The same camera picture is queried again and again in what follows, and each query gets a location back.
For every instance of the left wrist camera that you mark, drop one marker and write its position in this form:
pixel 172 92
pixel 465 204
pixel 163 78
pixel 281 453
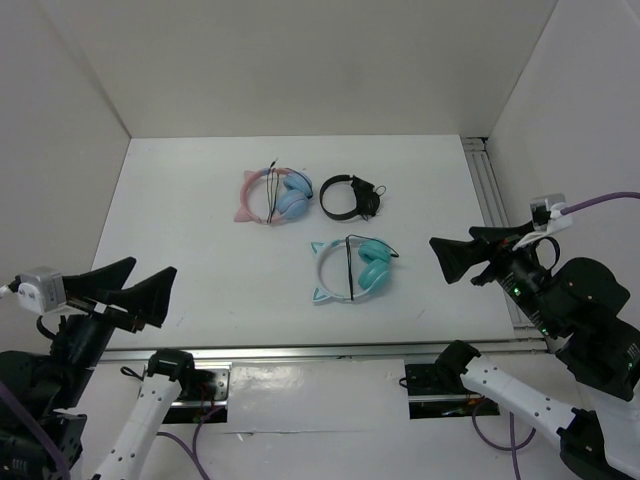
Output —
pixel 41 291

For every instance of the pink blue cat-ear headphones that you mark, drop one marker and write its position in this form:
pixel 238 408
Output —
pixel 289 195

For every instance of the aluminium table edge rail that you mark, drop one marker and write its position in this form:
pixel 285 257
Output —
pixel 358 351

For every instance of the white teal cat-ear headphones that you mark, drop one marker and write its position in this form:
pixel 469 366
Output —
pixel 374 252

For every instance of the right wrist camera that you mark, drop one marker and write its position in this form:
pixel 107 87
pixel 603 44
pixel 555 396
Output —
pixel 547 219

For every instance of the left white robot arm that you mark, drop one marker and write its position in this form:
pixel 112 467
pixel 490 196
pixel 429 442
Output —
pixel 40 434

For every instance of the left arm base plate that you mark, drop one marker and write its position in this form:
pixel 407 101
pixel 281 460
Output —
pixel 204 400

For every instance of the aluminium side rail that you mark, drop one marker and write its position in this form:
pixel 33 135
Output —
pixel 494 215

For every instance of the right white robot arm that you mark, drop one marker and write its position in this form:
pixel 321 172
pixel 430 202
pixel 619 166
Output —
pixel 579 303

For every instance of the black headphones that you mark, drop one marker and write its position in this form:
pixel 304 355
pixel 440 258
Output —
pixel 365 198

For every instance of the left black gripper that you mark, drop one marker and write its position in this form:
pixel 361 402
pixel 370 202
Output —
pixel 148 299

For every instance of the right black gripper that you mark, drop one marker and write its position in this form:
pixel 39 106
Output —
pixel 492 243

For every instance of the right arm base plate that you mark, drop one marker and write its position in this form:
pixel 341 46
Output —
pixel 429 397

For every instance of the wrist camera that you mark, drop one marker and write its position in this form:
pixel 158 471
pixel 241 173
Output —
pixel 547 219
pixel 41 291

